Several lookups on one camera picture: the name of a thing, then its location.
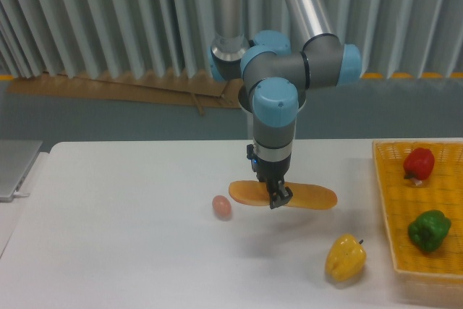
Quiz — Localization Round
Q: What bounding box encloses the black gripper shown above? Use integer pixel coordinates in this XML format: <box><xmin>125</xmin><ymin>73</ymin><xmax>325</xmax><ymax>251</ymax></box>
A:
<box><xmin>247</xmin><ymin>144</ymin><xmax>292</xmax><ymax>209</ymax></box>

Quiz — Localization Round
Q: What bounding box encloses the long orange bread loaf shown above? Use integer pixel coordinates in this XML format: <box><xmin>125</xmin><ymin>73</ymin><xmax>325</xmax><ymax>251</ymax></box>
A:
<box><xmin>229</xmin><ymin>180</ymin><xmax>338</xmax><ymax>210</ymax></box>

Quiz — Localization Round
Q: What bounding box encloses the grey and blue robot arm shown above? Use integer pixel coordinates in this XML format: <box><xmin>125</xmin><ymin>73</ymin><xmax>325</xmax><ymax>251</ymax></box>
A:
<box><xmin>209</xmin><ymin>0</ymin><xmax>362</xmax><ymax>208</ymax></box>

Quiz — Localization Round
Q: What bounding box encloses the brown egg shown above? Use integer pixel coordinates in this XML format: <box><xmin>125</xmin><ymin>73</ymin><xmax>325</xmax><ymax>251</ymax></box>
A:
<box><xmin>212</xmin><ymin>195</ymin><xmax>232</xmax><ymax>221</ymax></box>

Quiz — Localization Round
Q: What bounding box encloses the yellow bell pepper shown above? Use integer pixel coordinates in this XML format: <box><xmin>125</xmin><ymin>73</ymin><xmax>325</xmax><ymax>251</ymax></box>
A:
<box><xmin>325</xmin><ymin>234</ymin><xmax>367</xmax><ymax>282</ymax></box>

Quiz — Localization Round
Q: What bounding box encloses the brown cardboard sheet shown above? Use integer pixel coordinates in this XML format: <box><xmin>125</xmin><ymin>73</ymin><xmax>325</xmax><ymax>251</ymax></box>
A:
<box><xmin>7</xmin><ymin>69</ymin><xmax>242</xmax><ymax>115</ymax></box>

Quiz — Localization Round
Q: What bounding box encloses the yellow wicker basket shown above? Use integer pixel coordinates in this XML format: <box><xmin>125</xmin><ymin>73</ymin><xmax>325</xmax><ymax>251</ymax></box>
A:
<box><xmin>373</xmin><ymin>140</ymin><xmax>462</xmax><ymax>282</ymax></box>

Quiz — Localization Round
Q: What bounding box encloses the red bell pepper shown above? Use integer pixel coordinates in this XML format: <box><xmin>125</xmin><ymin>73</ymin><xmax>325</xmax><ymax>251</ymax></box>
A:
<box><xmin>403</xmin><ymin>148</ymin><xmax>435</xmax><ymax>180</ymax></box>

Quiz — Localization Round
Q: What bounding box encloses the green bell pepper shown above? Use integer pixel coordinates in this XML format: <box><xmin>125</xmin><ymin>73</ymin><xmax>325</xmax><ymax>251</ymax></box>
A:
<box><xmin>408</xmin><ymin>210</ymin><xmax>451</xmax><ymax>253</ymax></box>

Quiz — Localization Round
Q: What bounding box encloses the silver laptop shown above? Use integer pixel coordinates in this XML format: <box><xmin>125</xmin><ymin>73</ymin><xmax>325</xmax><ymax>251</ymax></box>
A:
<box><xmin>1</xmin><ymin>140</ymin><xmax>42</xmax><ymax>203</ymax></box>

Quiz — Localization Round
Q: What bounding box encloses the white charger cable plug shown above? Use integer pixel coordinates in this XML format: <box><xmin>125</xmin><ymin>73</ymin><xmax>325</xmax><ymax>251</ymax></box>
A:
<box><xmin>12</xmin><ymin>191</ymin><xmax>30</xmax><ymax>198</ymax></box>

